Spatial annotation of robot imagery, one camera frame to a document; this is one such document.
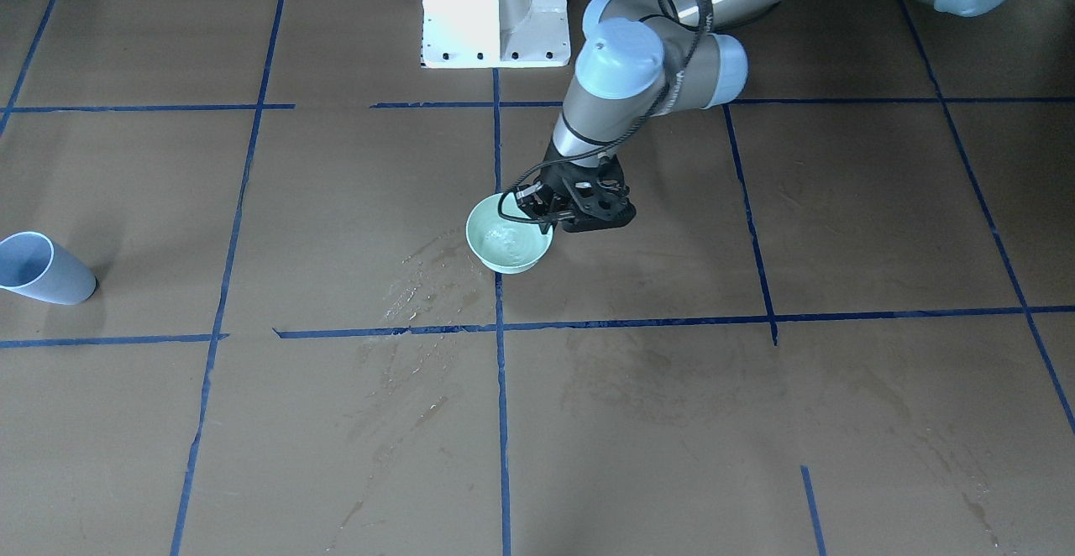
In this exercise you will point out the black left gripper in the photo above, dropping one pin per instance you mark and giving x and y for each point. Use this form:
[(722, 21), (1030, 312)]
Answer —
[(557, 179)]

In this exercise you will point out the light green bowl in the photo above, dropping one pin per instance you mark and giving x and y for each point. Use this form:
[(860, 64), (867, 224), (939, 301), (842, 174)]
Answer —
[(503, 246)]

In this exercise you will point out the light blue plastic cup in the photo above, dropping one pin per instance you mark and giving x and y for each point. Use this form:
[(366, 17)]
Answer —
[(34, 266)]

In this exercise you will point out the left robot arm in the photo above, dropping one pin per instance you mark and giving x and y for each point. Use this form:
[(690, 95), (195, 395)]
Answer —
[(640, 59)]

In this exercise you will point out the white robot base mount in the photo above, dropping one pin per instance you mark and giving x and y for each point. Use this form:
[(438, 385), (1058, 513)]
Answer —
[(474, 34)]

